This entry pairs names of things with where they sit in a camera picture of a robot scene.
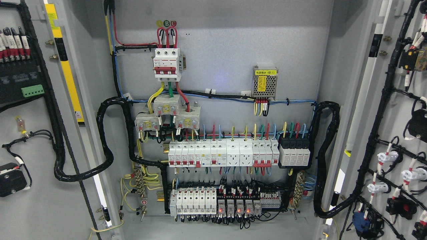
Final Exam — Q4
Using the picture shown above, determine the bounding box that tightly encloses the grey cabinet door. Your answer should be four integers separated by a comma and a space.
1, 0, 123, 240
314, 0, 426, 240

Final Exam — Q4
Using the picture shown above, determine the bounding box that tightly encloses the grey current transformer group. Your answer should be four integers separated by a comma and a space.
134, 94, 201, 134

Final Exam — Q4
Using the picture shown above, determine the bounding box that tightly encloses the white breaker and socket row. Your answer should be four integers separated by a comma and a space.
168, 139, 280, 168

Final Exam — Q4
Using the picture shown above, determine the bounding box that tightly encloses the metal mesh power supply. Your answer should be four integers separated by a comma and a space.
252, 65, 279, 99

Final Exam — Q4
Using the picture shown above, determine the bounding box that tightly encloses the white red main breaker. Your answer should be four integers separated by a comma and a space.
153, 48, 183, 82

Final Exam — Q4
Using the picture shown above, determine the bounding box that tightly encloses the lower relay and breaker row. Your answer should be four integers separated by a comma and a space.
169, 180, 287, 224

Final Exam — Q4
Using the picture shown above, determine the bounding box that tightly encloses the black surge protector block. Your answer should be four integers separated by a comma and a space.
279, 135, 311, 170

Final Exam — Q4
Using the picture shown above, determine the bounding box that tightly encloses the brass ground terminal bar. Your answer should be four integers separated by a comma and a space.
133, 165, 147, 221

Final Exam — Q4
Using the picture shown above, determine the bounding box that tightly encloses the black digital power meter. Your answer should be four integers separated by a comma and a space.
0, 60, 46, 104

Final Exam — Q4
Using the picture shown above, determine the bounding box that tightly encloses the black left cable conduit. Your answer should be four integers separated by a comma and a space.
40, 97, 169, 182

